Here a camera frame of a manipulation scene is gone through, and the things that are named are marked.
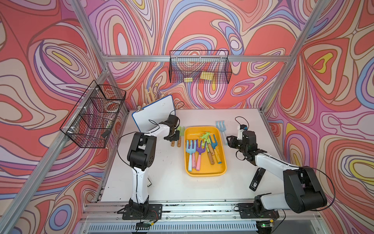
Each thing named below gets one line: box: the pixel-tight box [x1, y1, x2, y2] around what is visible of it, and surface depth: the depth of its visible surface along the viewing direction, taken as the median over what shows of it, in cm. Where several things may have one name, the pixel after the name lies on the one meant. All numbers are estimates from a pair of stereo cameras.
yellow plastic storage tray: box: [184, 125, 227, 177], surface depth 95 cm
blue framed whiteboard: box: [131, 94, 176, 133], surface depth 92 cm
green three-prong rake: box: [199, 132, 215, 156], surface depth 100 cm
